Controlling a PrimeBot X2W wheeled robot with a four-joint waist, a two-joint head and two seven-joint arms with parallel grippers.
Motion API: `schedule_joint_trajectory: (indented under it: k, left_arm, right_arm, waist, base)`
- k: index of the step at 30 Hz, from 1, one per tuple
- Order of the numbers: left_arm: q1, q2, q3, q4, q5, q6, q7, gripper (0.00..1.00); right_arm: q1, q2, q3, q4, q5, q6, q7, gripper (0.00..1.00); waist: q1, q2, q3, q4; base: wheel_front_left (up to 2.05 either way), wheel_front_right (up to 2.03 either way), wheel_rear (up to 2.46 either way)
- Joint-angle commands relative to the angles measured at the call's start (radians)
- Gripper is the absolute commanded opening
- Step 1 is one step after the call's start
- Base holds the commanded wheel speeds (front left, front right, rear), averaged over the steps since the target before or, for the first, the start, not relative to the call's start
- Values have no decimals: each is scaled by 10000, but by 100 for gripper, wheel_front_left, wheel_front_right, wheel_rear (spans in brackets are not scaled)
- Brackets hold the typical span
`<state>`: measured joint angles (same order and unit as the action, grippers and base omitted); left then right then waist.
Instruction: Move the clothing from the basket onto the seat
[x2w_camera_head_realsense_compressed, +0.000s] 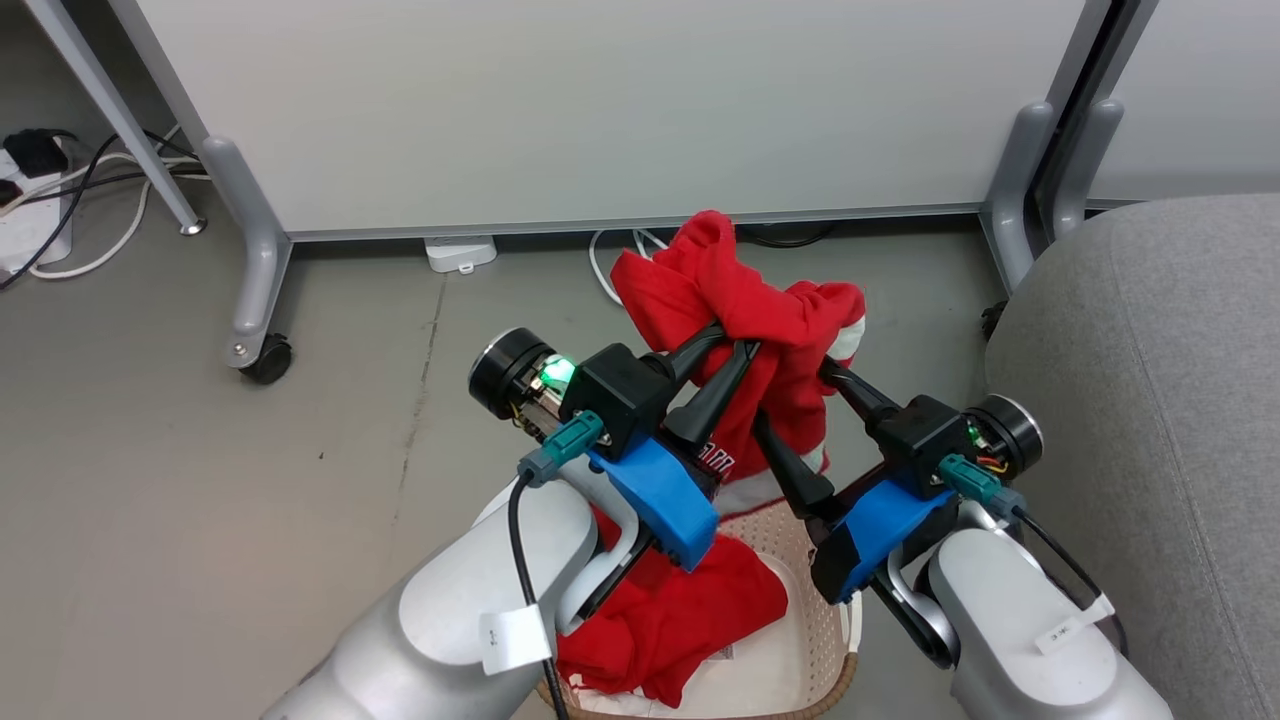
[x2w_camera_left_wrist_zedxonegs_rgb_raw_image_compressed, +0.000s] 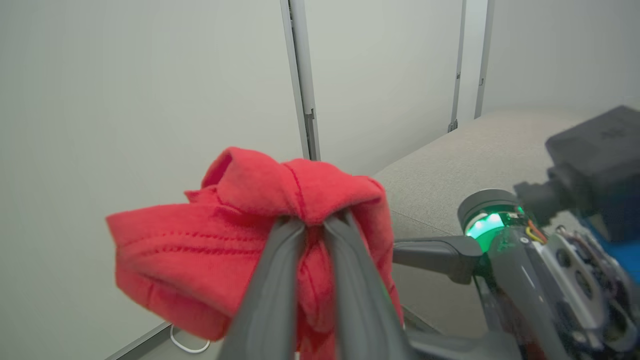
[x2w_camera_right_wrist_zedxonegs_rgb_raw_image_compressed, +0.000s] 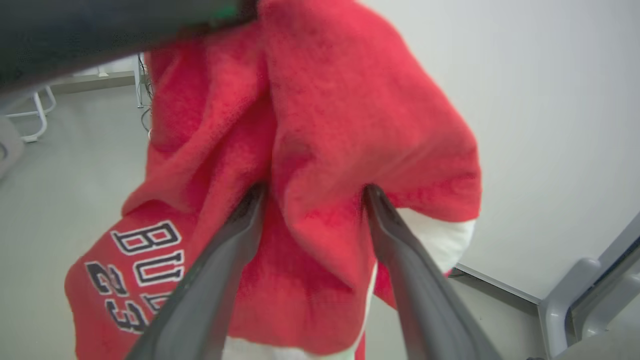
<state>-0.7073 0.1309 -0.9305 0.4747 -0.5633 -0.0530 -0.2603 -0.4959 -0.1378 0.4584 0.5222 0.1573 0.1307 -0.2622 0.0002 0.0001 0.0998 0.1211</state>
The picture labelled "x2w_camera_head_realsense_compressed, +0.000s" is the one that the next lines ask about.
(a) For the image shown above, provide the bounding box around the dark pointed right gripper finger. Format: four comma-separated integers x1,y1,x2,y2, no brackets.
750,410,838,521
818,358,903,433

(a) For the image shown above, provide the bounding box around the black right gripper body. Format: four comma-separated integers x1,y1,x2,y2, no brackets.
867,393,1045,492

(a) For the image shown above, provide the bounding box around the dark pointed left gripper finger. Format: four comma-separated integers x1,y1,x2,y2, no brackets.
650,323,729,386
663,340,763,453

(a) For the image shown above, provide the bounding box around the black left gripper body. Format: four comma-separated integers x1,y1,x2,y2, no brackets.
468,327,674,462

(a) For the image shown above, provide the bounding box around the red basketball jersey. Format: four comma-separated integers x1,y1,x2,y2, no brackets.
554,209,868,710

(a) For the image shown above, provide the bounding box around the cream perforated laundry basket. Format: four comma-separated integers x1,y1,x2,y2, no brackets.
534,495,864,720

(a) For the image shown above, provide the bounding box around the small white plastic box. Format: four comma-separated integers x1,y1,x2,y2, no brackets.
424,235,499,275

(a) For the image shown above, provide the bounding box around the grey fabric sofa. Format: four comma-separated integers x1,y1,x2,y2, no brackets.
984,193,1280,720

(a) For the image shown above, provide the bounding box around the large white partition panel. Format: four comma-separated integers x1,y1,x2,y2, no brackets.
105,0,1113,243

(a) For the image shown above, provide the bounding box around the grey partition foot with caster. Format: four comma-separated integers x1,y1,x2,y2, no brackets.
199,136,294,373

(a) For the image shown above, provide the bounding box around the narrow white partition panel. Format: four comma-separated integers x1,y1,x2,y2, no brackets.
1085,0,1280,208

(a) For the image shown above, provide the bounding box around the grey metal table leg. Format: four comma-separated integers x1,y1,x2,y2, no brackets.
24,0,209,238

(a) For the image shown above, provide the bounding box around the white power strip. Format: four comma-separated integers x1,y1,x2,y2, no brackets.
0,145,77,277

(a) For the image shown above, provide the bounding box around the black power adapter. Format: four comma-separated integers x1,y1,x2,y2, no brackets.
2,129,70,180

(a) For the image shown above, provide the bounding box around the teal right arm cable plug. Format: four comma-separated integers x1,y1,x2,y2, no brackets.
937,454,1028,522

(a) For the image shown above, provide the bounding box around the teal arm cable plug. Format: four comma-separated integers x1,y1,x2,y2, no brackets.
517,411,607,490
937,454,1028,522

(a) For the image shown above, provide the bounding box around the teal left arm cable plug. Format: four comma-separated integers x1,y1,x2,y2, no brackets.
517,411,607,490

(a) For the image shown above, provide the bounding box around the coiled white cable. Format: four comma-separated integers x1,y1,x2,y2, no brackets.
587,227,670,307

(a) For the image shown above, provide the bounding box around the black cable under partition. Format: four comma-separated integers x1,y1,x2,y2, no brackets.
734,221,837,250

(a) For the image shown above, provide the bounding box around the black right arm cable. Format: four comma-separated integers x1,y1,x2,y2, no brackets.
1010,505,1131,656

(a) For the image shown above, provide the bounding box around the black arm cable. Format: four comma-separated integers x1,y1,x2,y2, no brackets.
507,470,572,720
1010,505,1131,656

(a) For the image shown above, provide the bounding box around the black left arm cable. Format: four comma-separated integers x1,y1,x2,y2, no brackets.
507,470,572,720

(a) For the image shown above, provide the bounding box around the black floor cables bundle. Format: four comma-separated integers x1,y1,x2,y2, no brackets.
0,128,206,293

